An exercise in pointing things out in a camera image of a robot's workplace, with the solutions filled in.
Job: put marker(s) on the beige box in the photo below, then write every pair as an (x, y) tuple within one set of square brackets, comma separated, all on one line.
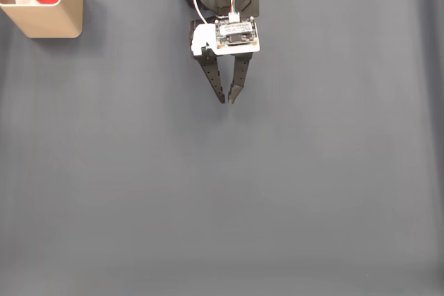
[(52, 20)]

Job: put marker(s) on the blue-grey table mat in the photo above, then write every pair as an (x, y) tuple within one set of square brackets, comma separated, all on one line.
[(208, 171)]

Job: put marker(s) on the camera board on white mount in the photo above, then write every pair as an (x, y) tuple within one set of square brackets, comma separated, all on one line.
[(236, 34)]

